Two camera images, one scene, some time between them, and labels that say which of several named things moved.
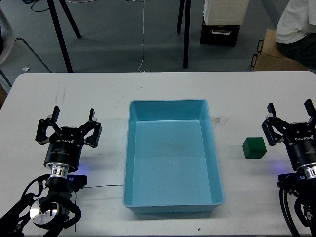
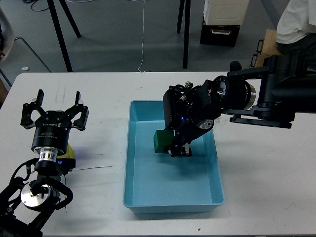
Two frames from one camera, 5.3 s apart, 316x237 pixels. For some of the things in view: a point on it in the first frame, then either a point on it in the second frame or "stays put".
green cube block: x=254 y=147 to x=163 y=139
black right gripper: x=301 y=144 to x=190 y=110
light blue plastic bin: x=171 y=165 stays put
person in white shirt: x=296 y=35 stays put
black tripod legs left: x=59 y=32 stays put
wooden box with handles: x=269 y=57 stays put
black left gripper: x=65 y=146 to x=52 y=133
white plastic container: x=224 y=12 stays put
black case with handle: x=225 y=35 stays put
